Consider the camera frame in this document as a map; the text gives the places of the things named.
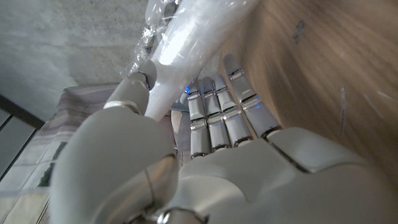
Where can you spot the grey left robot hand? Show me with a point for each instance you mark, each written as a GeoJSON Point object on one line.
{"type": "Point", "coordinates": [248, 180]}

